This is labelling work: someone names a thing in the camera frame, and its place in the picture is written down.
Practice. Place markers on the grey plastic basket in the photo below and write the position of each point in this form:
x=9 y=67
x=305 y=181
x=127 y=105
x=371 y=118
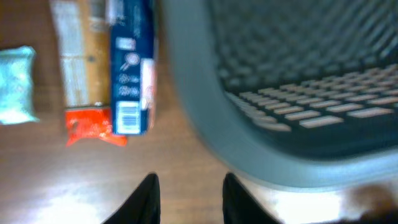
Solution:
x=297 y=94

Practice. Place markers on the orange biscuit packet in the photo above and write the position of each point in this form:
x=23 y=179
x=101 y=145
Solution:
x=83 y=42

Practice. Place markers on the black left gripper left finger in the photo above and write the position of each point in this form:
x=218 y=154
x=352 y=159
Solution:
x=142 y=206

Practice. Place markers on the blue biscuit box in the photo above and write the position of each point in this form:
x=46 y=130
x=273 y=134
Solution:
x=133 y=51

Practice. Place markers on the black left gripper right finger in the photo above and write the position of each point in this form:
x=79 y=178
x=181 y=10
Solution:
x=239 y=205

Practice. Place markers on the mint green snack pouch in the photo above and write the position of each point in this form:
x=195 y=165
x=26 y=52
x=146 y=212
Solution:
x=17 y=86

